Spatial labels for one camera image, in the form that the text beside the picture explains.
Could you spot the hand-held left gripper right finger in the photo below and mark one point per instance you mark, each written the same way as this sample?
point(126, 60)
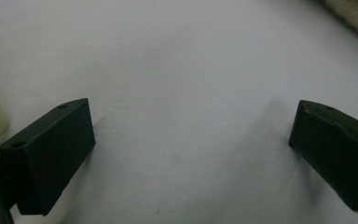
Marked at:
point(338, 155)

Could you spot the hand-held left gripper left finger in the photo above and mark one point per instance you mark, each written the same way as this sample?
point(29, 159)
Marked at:
point(43, 161)

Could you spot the beige glove orange fingers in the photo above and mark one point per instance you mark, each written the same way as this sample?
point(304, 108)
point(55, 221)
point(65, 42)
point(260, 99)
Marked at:
point(354, 15)

